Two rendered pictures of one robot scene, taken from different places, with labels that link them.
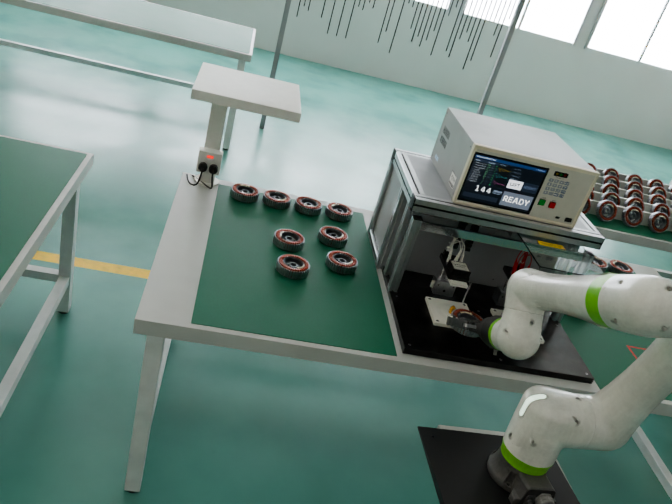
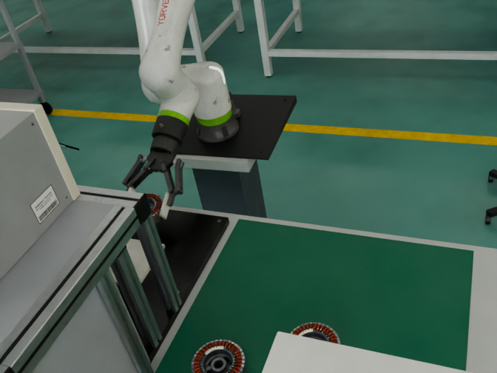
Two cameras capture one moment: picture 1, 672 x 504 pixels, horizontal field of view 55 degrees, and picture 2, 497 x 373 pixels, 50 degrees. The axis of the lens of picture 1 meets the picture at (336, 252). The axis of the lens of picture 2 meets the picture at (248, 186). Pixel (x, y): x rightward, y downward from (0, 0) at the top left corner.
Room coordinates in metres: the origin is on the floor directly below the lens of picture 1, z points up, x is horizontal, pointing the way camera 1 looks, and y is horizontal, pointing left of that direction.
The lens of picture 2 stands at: (2.44, 0.50, 1.72)
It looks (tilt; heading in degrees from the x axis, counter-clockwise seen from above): 37 degrees down; 219
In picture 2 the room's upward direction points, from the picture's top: 11 degrees counter-clockwise
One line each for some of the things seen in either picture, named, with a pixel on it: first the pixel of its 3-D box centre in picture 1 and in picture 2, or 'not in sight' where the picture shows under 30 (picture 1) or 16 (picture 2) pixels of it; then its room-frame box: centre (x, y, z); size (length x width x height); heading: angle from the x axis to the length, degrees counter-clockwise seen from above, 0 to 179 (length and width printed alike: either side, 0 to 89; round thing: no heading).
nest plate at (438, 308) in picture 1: (450, 313); (126, 261); (1.86, -0.43, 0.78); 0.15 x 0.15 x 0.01; 12
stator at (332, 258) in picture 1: (341, 262); (219, 365); (2.00, -0.03, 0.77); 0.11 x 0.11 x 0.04
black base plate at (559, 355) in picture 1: (481, 321); (87, 263); (1.90, -0.54, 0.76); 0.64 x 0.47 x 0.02; 102
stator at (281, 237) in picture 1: (288, 240); not in sight; (2.05, 0.17, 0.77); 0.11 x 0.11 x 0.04
